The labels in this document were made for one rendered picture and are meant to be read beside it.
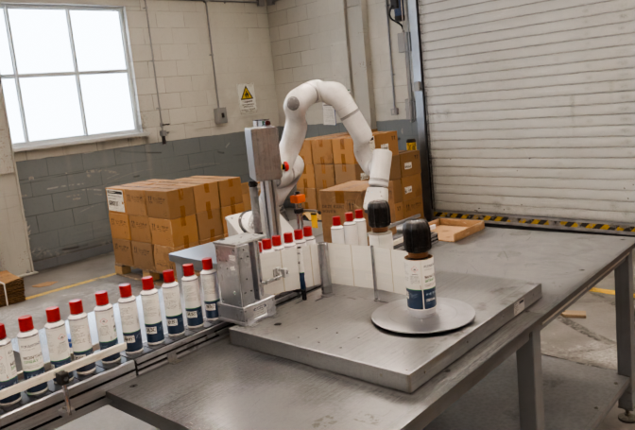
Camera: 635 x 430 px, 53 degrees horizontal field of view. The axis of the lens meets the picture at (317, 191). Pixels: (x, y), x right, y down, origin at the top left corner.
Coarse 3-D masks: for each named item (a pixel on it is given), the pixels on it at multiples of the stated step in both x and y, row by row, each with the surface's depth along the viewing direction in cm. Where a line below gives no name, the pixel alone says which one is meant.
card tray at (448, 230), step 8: (432, 224) 331; (440, 224) 336; (448, 224) 333; (456, 224) 330; (464, 224) 327; (472, 224) 323; (480, 224) 316; (440, 232) 318; (448, 232) 316; (456, 232) 299; (464, 232) 304; (472, 232) 311; (440, 240) 303; (448, 240) 301; (456, 240) 299
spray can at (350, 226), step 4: (348, 212) 261; (348, 216) 258; (352, 216) 259; (348, 220) 259; (352, 220) 259; (344, 224) 259; (348, 224) 258; (352, 224) 258; (344, 228) 260; (348, 228) 258; (352, 228) 258; (344, 232) 261; (348, 232) 259; (352, 232) 259; (356, 232) 260; (348, 236) 259; (352, 236) 259; (356, 236) 260; (348, 240) 259; (352, 240) 259; (356, 240) 260; (348, 244) 260; (352, 244) 259; (356, 244) 260
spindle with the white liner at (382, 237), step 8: (376, 200) 226; (384, 200) 226; (368, 208) 225; (376, 208) 223; (384, 208) 223; (368, 216) 226; (376, 216) 223; (384, 216) 224; (376, 224) 224; (384, 224) 224; (376, 232) 226; (384, 232) 225; (376, 240) 225; (384, 240) 224; (392, 240) 227; (392, 248) 227
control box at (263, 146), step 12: (252, 132) 224; (264, 132) 225; (276, 132) 226; (252, 144) 224; (264, 144) 225; (276, 144) 226; (252, 156) 226; (264, 156) 226; (276, 156) 227; (252, 168) 230; (264, 168) 226; (276, 168) 228; (264, 180) 227
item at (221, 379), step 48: (480, 240) 296; (528, 240) 288; (576, 240) 280; (624, 240) 272; (576, 288) 218; (96, 336) 217; (144, 336) 212; (144, 384) 175; (192, 384) 172; (240, 384) 169; (288, 384) 166; (336, 384) 164; (432, 384) 158
